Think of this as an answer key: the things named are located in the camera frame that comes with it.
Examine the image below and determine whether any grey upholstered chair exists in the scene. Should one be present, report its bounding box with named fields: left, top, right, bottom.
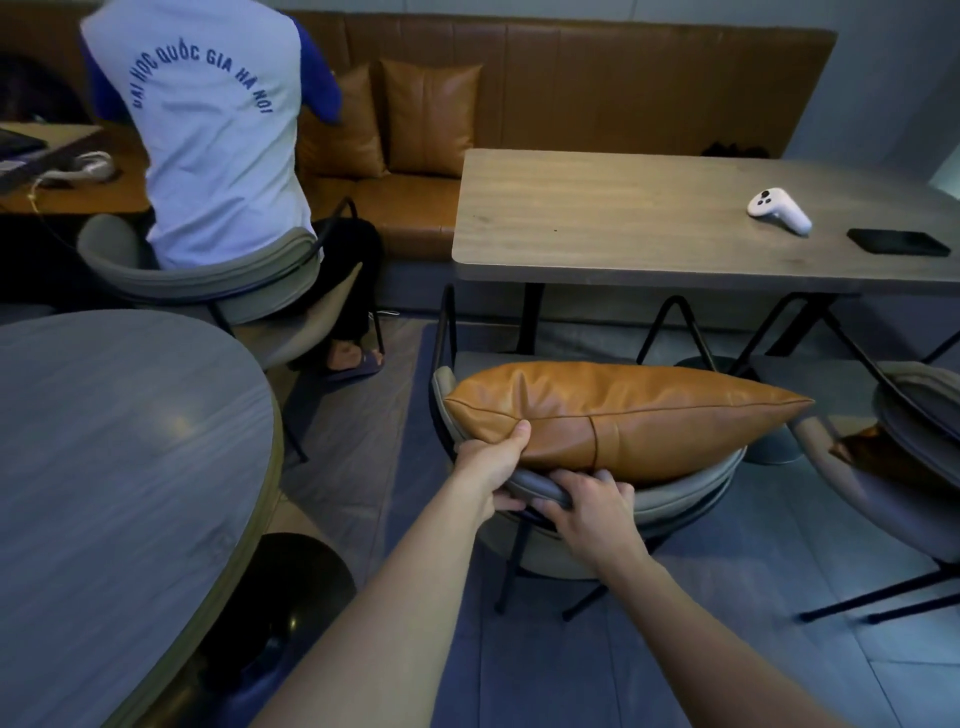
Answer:
left=731, top=292, right=960, bottom=626
left=76, top=196, right=387, bottom=465
left=429, top=283, right=751, bottom=624

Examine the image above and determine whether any person's right hand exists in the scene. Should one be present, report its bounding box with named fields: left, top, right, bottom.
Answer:
left=530, top=470, right=651, bottom=580

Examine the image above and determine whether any brown leather bench sofa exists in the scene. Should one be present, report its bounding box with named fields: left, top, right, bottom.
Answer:
left=0, top=7, right=838, bottom=265

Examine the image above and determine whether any white headset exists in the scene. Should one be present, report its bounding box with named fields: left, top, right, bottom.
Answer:
left=36, top=150, right=119, bottom=189

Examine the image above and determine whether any black round table pedestal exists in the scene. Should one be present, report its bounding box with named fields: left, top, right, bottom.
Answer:
left=198, top=531, right=358, bottom=710

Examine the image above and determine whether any black backpack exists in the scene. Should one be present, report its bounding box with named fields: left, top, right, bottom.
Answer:
left=0, top=52, right=96, bottom=126

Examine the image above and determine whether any black table leg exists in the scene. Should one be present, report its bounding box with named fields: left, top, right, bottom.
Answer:
left=516, top=283, right=546, bottom=356

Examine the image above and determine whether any person's right forearm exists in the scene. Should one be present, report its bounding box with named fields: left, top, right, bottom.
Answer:
left=596, top=552, right=852, bottom=728

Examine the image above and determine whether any brown leather cushion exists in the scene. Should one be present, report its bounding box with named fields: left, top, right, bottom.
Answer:
left=296, top=63, right=391, bottom=181
left=378, top=58, right=484, bottom=180
left=828, top=425, right=940, bottom=490
left=442, top=361, right=816, bottom=486

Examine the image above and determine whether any person's left hand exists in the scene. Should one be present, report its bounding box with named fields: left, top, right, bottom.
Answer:
left=447, top=420, right=533, bottom=516

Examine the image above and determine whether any person's left forearm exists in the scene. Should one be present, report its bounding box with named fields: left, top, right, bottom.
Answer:
left=251, top=468, right=496, bottom=728

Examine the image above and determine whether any black smartphone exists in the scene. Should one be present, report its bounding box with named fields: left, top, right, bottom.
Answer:
left=846, top=228, right=953, bottom=259

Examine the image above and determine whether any black laptop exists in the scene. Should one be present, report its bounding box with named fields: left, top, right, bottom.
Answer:
left=0, top=126, right=52, bottom=195

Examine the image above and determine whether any white handheld controller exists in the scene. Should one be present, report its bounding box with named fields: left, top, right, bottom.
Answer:
left=746, top=186, right=814, bottom=238

